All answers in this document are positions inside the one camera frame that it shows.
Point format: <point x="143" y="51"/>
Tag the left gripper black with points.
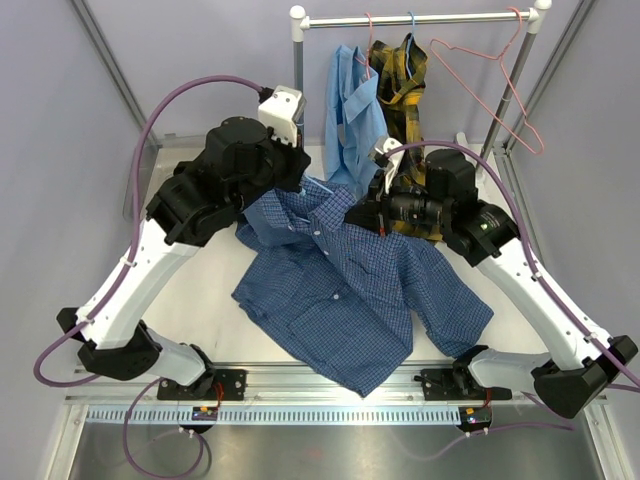
<point x="297" y="161"/>

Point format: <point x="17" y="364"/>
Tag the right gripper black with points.
<point x="374" y="212"/>

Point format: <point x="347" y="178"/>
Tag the dark blue checked shirt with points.
<point x="344" y="300"/>

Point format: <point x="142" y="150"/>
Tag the blue hanger for checked shirt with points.
<point x="312" y="194"/>

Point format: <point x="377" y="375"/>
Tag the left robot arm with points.
<point x="184" y="214"/>

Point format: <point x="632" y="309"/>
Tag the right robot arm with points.
<point x="582" y="358"/>

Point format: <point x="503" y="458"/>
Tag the light blue shirt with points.
<point x="354" y="120"/>

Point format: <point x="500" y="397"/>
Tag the yellow plaid shirt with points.
<point x="399" y="98"/>

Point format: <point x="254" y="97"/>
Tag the blue hanger for plaid shirt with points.
<point x="409" y="44"/>

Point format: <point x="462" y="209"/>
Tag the clear plastic storage bin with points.
<point x="160" y="155"/>

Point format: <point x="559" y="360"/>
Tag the metal clothes rack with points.
<point x="529" y="23"/>

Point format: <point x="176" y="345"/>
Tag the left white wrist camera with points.
<point x="280" y="110"/>

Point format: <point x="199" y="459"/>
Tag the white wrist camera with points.
<point x="280" y="110"/>
<point x="381" y="154"/>

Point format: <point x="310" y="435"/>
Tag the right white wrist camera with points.
<point x="381" y="154"/>

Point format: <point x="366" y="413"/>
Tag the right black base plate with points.
<point x="445" y="385"/>

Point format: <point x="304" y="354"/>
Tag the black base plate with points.
<point x="445" y="385"/>
<point x="230" y="383"/>

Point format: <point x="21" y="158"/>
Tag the right aluminium frame post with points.
<point x="574" y="25"/>

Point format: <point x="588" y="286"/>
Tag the aluminium frame post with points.
<point x="100" y="44"/>
<point x="574" y="25"/>

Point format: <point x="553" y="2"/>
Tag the left aluminium frame post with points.
<point x="100" y="44"/>

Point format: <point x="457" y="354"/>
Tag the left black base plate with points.
<point x="230" y="383"/>

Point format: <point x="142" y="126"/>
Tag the aluminium mounting rail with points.
<point x="271" y="384"/>

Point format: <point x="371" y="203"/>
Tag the slotted cable duct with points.
<point x="275" y="415"/>

